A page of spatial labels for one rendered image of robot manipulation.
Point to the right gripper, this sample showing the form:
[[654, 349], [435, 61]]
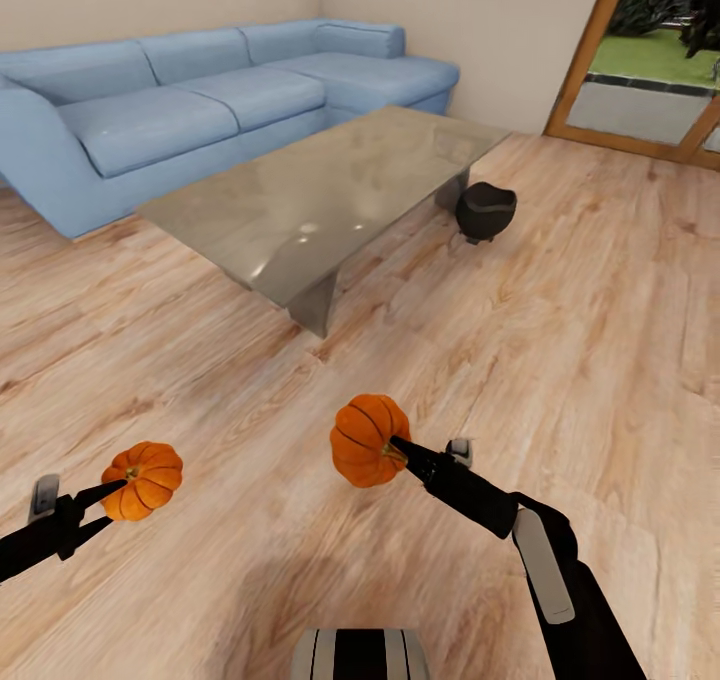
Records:
[[452, 483]]

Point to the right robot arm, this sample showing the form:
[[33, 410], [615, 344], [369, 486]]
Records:
[[583, 638]]

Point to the cauldron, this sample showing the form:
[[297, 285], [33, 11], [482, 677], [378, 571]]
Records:
[[483, 211]]

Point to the coffee table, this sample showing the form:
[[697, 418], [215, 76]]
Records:
[[283, 224]]

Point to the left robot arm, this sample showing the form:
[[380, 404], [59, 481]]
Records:
[[53, 525]]

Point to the pumpkin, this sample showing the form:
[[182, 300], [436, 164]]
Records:
[[362, 451], [153, 472]]

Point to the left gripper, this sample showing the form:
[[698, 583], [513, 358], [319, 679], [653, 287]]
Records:
[[61, 532]]

